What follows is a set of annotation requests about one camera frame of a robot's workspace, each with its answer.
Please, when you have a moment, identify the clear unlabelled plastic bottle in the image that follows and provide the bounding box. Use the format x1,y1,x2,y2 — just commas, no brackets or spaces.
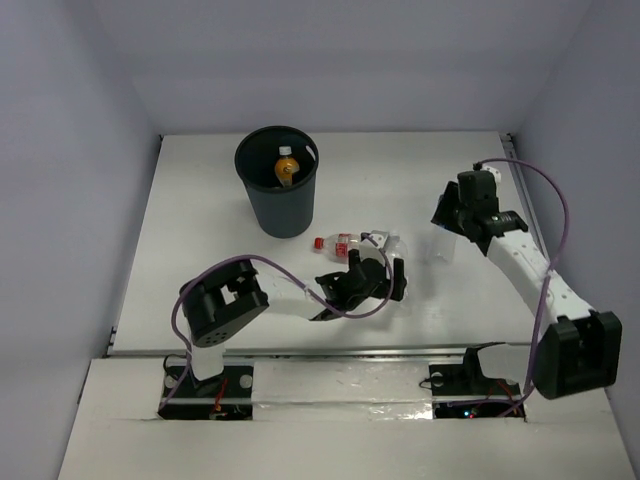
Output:
382,232,411,318

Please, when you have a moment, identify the blue label water bottle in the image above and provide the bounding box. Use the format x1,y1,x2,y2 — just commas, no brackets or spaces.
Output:
426,196,457,264

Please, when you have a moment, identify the red label clear bottle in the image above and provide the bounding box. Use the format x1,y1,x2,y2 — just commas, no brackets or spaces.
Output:
313,233,375,263

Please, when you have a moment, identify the orange juice bottle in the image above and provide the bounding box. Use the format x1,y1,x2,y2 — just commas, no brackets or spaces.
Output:
274,145,300,188

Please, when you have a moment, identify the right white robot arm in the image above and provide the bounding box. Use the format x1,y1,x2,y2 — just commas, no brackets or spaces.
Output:
432,163,622,399

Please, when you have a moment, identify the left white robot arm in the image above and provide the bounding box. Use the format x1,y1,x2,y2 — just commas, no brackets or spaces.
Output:
171,250,407,397

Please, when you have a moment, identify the black plastic waste bin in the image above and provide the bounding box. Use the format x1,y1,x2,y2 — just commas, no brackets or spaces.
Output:
234,126,319,239

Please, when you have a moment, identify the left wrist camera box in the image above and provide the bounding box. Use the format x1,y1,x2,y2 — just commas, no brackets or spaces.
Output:
359,230,390,263

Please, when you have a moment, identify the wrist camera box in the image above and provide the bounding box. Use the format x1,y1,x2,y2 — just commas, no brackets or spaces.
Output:
473,162,502,185
359,230,390,263

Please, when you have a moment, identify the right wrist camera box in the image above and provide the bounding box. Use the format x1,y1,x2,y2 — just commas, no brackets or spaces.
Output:
473,162,502,185

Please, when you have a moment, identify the metal rail right side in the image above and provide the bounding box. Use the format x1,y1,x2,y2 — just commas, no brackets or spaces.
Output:
499,133,571,273

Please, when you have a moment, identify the metal rail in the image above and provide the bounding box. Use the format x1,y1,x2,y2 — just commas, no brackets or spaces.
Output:
102,342,576,360
499,133,571,273

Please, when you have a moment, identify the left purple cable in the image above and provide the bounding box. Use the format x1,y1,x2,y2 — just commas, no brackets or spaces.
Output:
170,238,392,386

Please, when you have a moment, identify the purple cable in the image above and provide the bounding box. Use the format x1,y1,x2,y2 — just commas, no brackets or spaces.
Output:
469,158,572,419
170,238,392,386

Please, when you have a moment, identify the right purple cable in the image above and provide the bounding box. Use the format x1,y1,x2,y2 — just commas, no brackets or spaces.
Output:
469,158,572,419

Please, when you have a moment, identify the metal rail front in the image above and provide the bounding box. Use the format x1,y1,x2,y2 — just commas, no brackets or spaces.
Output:
102,342,576,360

